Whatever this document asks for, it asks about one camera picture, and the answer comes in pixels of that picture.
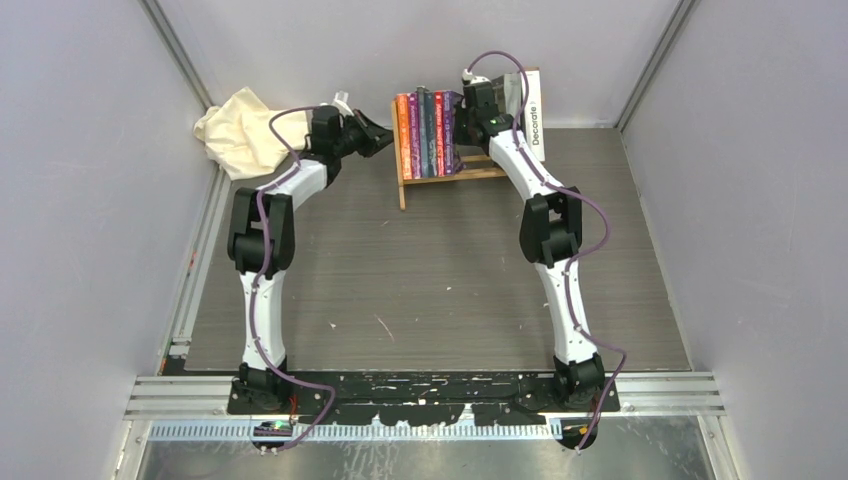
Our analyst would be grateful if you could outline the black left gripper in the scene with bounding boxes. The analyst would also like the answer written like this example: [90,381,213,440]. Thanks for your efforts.
[336,109,402,159]

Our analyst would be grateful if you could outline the purple yellow treehouse book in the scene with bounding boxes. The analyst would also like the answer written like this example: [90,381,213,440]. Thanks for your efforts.
[442,90,458,177]

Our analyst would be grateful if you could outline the red treehouse book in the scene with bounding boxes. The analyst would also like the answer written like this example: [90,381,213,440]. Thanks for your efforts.
[433,91,446,177]

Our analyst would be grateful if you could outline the wooden book rack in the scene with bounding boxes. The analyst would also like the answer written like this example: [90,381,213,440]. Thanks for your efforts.
[391,67,546,210]

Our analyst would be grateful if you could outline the orange treehouse book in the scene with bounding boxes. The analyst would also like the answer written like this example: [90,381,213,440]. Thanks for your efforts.
[396,93,413,180]

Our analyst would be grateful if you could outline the white Decorate book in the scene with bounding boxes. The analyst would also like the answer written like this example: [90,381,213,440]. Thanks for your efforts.
[522,67,546,163]

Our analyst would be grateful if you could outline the purple cartoon book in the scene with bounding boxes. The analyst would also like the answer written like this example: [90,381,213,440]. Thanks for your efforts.
[407,92,422,179]

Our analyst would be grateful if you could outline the floral white book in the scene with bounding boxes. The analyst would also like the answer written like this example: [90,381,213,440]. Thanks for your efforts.
[425,89,436,178]

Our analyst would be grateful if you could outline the grey ianra book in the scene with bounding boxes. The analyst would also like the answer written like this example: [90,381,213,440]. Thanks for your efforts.
[491,72,524,132]

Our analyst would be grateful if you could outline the dark blue book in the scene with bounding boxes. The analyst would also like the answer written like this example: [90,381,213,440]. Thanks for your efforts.
[416,86,429,178]

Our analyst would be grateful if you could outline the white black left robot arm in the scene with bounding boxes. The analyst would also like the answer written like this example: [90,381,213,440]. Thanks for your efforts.
[227,105,393,413]

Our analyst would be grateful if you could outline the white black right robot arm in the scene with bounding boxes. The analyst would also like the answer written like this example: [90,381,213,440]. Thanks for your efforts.
[452,77,606,411]

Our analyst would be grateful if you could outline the cream cloth bag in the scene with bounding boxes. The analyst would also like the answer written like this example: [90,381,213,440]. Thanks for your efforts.
[193,87,308,181]

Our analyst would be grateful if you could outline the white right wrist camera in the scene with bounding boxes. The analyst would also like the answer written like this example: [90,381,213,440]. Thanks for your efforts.
[461,69,491,88]

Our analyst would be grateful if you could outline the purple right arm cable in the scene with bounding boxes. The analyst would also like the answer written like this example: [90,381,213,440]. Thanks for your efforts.
[466,50,629,454]

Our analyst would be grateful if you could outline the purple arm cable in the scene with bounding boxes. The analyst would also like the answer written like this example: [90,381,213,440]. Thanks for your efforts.
[466,50,629,454]
[246,105,337,454]

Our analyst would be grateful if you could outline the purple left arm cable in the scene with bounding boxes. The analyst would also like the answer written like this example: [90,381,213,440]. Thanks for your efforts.
[246,105,337,454]

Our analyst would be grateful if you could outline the black mounting base plate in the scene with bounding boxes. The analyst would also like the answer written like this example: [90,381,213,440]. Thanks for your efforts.
[227,366,620,448]

